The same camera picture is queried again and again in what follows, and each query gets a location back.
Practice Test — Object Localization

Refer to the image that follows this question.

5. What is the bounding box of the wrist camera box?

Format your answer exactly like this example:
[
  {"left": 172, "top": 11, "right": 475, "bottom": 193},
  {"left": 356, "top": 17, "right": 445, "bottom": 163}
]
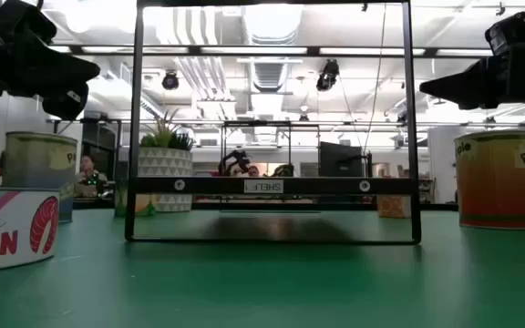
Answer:
[
  {"left": 0, "top": 0, "right": 58, "bottom": 46},
  {"left": 484, "top": 10, "right": 525, "bottom": 56}
]

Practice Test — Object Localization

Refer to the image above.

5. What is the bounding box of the orange pineapple can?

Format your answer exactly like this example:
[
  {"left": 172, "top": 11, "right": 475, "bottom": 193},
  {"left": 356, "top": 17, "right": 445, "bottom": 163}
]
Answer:
[{"left": 453, "top": 128, "right": 525, "bottom": 231}]

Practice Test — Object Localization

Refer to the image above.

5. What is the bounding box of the white round column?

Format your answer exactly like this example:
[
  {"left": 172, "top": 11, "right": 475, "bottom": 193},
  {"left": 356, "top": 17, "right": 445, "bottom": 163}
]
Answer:
[{"left": 427, "top": 127, "right": 458, "bottom": 204}]

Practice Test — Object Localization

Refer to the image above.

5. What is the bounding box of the black computer monitor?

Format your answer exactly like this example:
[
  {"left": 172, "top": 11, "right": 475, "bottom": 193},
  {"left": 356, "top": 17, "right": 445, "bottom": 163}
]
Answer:
[{"left": 318, "top": 140, "right": 365, "bottom": 179}]

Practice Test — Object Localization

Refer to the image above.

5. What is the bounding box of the black aluminium table frame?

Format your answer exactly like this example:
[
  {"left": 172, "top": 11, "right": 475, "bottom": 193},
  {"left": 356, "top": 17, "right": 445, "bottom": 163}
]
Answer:
[{"left": 57, "top": 200, "right": 525, "bottom": 218}]

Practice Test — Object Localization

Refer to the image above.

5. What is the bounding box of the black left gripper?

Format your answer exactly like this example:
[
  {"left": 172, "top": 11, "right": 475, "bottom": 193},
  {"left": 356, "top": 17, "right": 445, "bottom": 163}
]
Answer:
[{"left": 0, "top": 43, "right": 102, "bottom": 122}]

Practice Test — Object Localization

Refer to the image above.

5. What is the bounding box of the black metal shelf wooden board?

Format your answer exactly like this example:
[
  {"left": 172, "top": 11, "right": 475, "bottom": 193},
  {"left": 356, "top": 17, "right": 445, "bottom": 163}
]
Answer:
[{"left": 124, "top": 0, "right": 423, "bottom": 246}]

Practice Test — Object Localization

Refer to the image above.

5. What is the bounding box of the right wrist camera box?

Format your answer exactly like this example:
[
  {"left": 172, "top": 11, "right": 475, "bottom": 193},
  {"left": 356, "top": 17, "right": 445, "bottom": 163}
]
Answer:
[{"left": 484, "top": 10, "right": 525, "bottom": 56}]

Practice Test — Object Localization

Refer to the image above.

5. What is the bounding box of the pink salmon flat can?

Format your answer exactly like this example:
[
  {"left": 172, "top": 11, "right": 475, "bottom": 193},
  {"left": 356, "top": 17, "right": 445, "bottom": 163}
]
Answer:
[{"left": 0, "top": 185, "right": 61, "bottom": 273}]

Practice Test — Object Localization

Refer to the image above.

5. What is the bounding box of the succulent in white patterned pot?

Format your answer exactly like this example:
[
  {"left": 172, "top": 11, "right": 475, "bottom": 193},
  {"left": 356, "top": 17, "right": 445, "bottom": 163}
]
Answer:
[{"left": 137, "top": 108, "right": 195, "bottom": 213}]

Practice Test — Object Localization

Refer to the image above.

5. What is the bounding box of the black metal frame rack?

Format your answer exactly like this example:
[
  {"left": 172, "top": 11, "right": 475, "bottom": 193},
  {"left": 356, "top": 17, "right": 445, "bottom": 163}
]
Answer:
[{"left": 46, "top": 117, "right": 123, "bottom": 186}]

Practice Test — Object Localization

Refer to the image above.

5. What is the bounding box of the black ceiling camera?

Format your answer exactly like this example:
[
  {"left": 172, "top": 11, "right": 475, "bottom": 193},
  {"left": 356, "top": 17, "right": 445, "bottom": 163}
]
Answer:
[
  {"left": 315, "top": 58, "right": 341, "bottom": 93},
  {"left": 160, "top": 68, "right": 180, "bottom": 91}
]

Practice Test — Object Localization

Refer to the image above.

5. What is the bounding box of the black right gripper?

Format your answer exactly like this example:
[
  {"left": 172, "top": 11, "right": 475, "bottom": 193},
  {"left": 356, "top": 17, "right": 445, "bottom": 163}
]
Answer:
[{"left": 419, "top": 45, "right": 525, "bottom": 110}]

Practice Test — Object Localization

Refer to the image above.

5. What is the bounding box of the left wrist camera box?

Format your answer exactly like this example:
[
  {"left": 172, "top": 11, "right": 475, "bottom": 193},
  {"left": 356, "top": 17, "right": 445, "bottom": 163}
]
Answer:
[{"left": 0, "top": 0, "right": 58, "bottom": 46}]

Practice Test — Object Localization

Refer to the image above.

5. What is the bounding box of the black ceiling light rail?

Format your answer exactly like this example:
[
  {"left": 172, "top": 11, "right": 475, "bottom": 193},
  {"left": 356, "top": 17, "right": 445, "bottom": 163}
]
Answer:
[{"left": 47, "top": 44, "right": 494, "bottom": 59}]

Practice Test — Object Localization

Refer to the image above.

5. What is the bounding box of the blue cherries can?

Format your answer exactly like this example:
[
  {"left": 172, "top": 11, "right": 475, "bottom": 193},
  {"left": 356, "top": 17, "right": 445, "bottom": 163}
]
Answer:
[{"left": 1, "top": 130, "right": 79, "bottom": 224}]

